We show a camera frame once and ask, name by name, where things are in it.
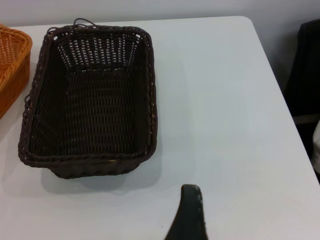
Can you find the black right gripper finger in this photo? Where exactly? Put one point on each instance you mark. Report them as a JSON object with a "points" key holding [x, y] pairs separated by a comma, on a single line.
{"points": [[190, 215]]}

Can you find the dark brown woven basket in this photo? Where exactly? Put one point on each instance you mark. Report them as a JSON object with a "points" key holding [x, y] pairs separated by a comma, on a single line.
{"points": [[100, 112]]}

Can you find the orange woven basket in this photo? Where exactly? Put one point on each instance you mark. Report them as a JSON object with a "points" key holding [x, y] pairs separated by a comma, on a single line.
{"points": [[10, 75]]}

